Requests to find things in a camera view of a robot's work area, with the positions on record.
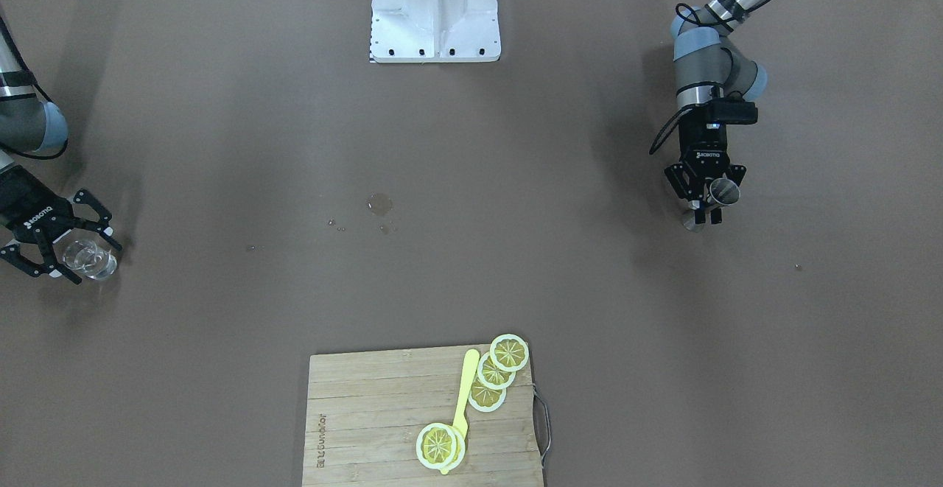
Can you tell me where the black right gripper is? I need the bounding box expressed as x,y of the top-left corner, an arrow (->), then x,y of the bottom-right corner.
0,165 -> 123,286

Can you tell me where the clear glass measuring cup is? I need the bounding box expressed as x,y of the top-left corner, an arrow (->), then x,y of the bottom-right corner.
62,239 -> 118,280

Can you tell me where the middle lemon slice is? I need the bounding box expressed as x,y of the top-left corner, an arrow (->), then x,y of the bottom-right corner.
476,354 -> 516,392

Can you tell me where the inner lemon slice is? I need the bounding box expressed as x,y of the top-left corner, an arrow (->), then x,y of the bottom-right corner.
469,380 -> 508,413

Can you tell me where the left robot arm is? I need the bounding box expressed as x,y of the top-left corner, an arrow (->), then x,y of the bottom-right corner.
649,0 -> 771,232

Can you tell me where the yellow plastic knife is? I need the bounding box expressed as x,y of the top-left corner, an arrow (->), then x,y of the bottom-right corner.
441,348 -> 480,476

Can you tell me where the white camera mast base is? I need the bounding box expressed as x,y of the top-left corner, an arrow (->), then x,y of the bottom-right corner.
368,0 -> 502,64

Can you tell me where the lemon slice on knife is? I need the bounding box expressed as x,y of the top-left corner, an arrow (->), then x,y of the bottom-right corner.
415,422 -> 467,474

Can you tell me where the bamboo cutting board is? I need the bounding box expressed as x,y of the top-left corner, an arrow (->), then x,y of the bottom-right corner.
302,346 -> 547,486

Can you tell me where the lemon slice end of row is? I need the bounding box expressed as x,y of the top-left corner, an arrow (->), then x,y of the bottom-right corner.
489,333 -> 530,372

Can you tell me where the steel jigger measuring cup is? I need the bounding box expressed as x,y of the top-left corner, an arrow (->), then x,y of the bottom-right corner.
682,181 -> 720,232

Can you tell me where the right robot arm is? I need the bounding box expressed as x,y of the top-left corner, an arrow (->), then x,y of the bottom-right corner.
1,21 -> 122,284

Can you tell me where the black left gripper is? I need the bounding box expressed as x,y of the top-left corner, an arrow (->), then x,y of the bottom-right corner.
664,112 -> 747,225

